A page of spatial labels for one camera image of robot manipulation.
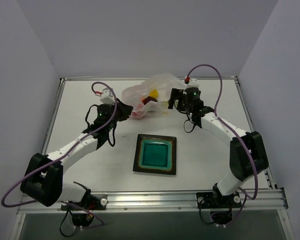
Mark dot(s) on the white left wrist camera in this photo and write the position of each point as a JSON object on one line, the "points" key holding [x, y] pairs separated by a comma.
{"points": [[107, 97]]}

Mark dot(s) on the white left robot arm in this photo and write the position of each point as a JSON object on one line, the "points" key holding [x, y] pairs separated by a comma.
{"points": [[44, 175]]}

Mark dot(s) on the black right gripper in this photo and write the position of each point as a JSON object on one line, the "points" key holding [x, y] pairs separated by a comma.
{"points": [[172, 97]]}

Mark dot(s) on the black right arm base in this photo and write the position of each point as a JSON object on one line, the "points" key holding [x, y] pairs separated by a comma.
{"points": [[220, 207]]}

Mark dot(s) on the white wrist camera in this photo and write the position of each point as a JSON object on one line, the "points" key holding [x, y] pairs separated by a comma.
{"points": [[191, 82], [107, 97]]}

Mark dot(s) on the dark brown fake fruit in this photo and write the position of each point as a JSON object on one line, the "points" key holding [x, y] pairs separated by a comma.
{"points": [[149, 99]]}

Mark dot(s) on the aluminium front rail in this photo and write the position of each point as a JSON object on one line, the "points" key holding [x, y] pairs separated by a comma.
{"points": [[181, 201]]}

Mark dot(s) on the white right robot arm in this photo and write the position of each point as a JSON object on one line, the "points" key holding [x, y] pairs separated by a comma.
{"points": [[247, 154]]}

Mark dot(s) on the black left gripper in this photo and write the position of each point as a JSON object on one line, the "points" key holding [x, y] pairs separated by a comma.
{"points": [[125, 109]]}

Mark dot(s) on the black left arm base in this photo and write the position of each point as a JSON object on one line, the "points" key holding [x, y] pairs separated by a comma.
{"points": [[82, 215]]}

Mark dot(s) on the yellow fake fruit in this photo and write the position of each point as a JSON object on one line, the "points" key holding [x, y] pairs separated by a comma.
{"points": [[154, 94]]}

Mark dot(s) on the translucent white plastic bag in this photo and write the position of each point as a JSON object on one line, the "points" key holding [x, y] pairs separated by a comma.
{"points": [[164, 82]]}

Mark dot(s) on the teal square ceramic plate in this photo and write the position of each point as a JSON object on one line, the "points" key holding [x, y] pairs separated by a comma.
{"points": [[155, 154]]}

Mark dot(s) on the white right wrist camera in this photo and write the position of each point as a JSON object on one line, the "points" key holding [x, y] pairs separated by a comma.
{"points": [[191, 82]]}

